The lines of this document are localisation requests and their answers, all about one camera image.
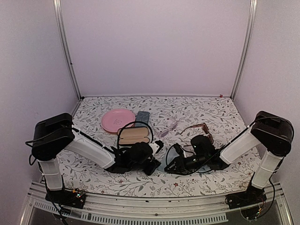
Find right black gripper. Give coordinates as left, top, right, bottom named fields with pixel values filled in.
left=164, top=154, right=208, bottom=176

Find black beige glasses case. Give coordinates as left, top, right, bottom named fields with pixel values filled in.
left=117, top=127, right=150, bottom=146

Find light blue cleaning cloth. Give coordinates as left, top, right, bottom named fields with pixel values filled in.
left=157, top=148, right=179, bottom=172

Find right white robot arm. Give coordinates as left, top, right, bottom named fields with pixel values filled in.
left=164, top=111, right=294, bottom=204

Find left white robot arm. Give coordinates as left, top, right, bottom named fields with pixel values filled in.
left=25, top=113, right=164, bottom=203

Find pink clear sunglasses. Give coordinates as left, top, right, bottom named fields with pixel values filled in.
left=149, top=114, right=178, bottom=139

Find brown sunglasses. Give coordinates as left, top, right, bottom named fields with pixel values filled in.
left=179, top=123, right=214, bottom=151

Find grey marbled glasses case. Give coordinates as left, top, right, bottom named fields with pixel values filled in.
left=135, top=111, right=150, bottom=127

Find pink round plate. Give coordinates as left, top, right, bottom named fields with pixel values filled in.
left=101, top=109, right=135, bottom=134

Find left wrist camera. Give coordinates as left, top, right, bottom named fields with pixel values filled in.
left=149, top=140, right=164, bottom=156

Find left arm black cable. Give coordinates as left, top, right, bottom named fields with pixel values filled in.
left=116, top=124, right=154, bottom=155

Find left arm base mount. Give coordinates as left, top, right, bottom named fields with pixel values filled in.
left=45, top=181, right=86, bottom=209

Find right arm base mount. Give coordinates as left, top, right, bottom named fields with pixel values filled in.
left=225, top=182, right=267, bottom=209

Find front aluminium rail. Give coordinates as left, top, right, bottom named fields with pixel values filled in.
left=20, top=182, right=297, bottom=225

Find left aluminium frame post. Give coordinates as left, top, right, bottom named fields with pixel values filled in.
left=53, top=0, right=82, bottom=101

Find aluminium frame post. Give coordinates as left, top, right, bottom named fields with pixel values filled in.
left=230, top=0, right=257, bottom=101
left=53, top=0, right=82, bottom=101

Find right aluminium frame post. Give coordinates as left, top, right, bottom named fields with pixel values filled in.
left=230, top=0, right=257, bottom=101

